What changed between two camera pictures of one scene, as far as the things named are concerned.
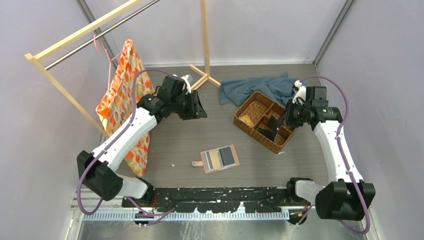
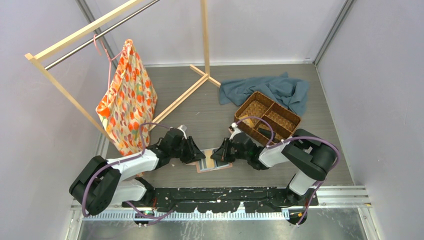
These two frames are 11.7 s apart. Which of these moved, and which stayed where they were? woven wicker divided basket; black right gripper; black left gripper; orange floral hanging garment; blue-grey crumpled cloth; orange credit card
Moved: black left gripper; black right gripper
Stayed: woven wicker divided basket; blue-grey crumpled cloth; orange floral hanging garment; orange credit card
